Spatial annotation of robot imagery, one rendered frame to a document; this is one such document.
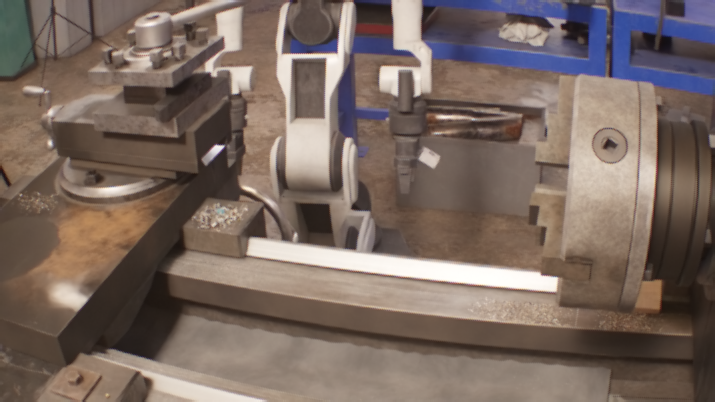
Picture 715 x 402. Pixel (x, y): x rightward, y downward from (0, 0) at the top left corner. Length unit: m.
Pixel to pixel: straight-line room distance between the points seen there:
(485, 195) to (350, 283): 1.86
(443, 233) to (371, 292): 1.77
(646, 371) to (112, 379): 0.75
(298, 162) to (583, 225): 1.29
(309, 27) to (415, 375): 1.03
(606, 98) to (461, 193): 2.24
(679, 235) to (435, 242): 2.11
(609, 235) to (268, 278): 0.59
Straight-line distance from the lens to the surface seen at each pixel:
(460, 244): 2.86
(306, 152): 1.97
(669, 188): 0.80
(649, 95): 0.82
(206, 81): 1.25
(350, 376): 1.19
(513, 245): 2.87
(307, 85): 2.01
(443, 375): 1.18
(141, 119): 1.21
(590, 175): 0.76
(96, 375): 1.00
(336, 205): 2.04
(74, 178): 1.33
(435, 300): 1.15
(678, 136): 0.84
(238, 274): 1.22
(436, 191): 3.03
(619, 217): 0.77
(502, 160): 2.95
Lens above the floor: 1.50
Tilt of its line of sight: 28 degrees down
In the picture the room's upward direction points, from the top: 2 degrees counter-clockwise
